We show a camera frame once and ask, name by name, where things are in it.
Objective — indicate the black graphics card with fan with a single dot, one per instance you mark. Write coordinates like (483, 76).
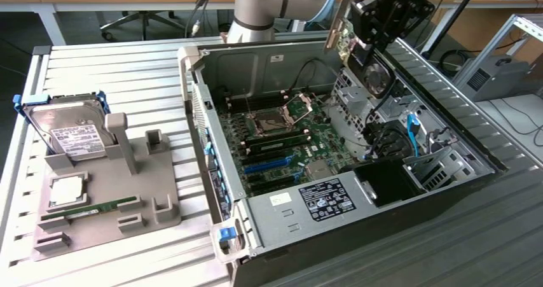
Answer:
(377, 77)

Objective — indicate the silver universal robots arm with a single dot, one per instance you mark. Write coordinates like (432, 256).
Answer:
(259, 10)

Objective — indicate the black stand pole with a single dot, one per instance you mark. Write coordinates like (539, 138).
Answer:
(455, 16)

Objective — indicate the perforated metal disk bay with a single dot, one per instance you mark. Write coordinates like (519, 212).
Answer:
(352, 96)

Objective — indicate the metal socket cover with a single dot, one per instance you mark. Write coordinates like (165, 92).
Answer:
(305, 102)

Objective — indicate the green motherboard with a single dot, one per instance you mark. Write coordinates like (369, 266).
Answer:
(321, 134)

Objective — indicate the CPU socket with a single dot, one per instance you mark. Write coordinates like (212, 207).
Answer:
(269, 124)

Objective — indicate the green RAM stick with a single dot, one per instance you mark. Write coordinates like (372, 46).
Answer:
(275, 144)
(101, 207)

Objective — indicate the silver chipset heatsink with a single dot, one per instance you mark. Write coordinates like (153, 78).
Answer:
(320, 170)

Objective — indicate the slotted metal disk bay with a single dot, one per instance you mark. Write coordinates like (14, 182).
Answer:
(440, 169)

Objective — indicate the black plastic air shroud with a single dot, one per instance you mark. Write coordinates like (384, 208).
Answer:
(389, 179)

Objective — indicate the office chair base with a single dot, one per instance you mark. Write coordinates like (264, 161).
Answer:
(144, 19)

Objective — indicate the grey power supply with label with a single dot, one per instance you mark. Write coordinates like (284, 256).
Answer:
(275, 220)

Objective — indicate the open black PC case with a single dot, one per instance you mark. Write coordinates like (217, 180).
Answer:
(381, 236)

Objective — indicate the grey plastic parts rack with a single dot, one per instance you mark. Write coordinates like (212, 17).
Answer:
(140, 185)

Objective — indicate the blue case latch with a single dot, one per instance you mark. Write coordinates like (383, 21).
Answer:
(225, 234)

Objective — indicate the hard disk in blue caddy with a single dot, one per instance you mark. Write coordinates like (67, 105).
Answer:
(72, 131)

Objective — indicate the silver CPU chip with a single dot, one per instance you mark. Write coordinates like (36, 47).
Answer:
(65, 191)

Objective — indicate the aluminium profile frame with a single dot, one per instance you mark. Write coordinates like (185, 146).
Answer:
(496, 37)

